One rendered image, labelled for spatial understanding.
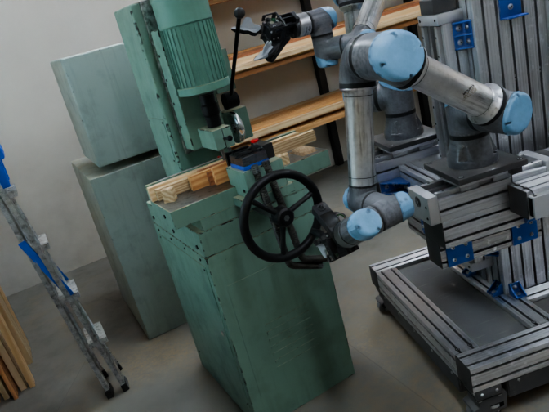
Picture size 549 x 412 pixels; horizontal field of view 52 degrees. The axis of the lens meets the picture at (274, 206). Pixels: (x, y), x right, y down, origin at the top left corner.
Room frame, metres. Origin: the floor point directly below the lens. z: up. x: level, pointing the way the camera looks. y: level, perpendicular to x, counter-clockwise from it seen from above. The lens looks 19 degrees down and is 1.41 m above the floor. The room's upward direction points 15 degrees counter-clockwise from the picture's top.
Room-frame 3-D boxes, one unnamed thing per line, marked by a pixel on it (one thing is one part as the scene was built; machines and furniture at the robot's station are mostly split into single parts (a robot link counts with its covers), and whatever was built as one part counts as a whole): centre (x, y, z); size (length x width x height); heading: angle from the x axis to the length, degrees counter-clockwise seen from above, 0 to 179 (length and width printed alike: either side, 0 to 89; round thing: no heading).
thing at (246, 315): (2.01, 0.18, 0.35); 0.58 x 0.45 x 0.71; 25
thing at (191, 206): (1.81, 0.07, 0.87); 0.61 x 0.30 x 0.06; 115
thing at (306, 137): (1.92, 0.08, 0.92); 0.64 x 0.02 x 0.04; 115
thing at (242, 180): (1.73, 0.03, 0.91); 0.15 x 0.14 x 0.09; 115
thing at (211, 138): (1.92, 0.13, 1.03); 0.14 x 0.07 x 0.09; 25
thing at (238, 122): (2.07, 0.07, 1.02); 0.12 x 0.03 x 0.12; 25
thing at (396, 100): (2.11, -0.55, 0.98); 0.13 x 0.12 x 0.14; 55
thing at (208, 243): (2.01, 0.18, 0.76); 0.57 x 0.45 x 0.09; 25
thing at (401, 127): (2.11, -0.56, 0.87); 0.15 x 0.15 x 0.10
